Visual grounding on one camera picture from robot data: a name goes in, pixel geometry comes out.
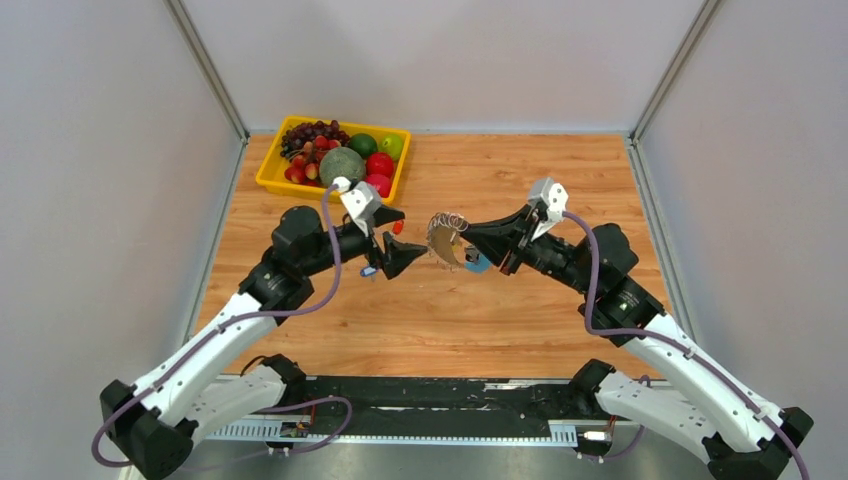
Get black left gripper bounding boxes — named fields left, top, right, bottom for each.
left=300, top=205, right=427, bottom=279

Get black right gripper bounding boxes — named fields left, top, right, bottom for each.
left=459, top=205, right=595, bottom=296

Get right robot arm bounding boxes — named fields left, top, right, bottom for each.
left=460, top=204, right=814, bottom=479

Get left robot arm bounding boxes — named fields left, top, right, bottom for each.
left=91, top=203, right=427, bottom=479

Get key with blue tag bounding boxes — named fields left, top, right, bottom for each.
left=360, top=265, right=380, bottom=280

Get red apple lower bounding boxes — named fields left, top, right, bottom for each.
left=365, top=173, right=392, bottom=198

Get red apple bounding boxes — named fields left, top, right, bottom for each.
left=365, top=152, right=395, bottom=179
left=365, top=173, right=392, bottom=198

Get red apple upper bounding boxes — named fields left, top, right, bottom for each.
left=365, top=152, right=395, bottom=179

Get green netted melon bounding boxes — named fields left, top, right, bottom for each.
left=319, top=147, right=366, bottom=187

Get dark green lime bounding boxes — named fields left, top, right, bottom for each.
left=347, top=133, right=378, bottom=160

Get small red peaches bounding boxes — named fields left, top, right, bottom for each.
left=281, top=135, right=343, bottom=187

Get dark grape bunch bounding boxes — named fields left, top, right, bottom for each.
left=280, top=120, right=350, bottom=158

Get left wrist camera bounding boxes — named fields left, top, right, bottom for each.
left=339, top=177, right=383, bottom=237

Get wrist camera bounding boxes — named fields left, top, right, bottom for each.
left=527, top=177, right=569, bottom=241
left=339, top=177, right=383, bottom=237

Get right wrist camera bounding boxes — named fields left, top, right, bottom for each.
left=527, top=177, right=569, bottom=241

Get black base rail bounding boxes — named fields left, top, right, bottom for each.
left=209, top=376, right=637, bottom=448

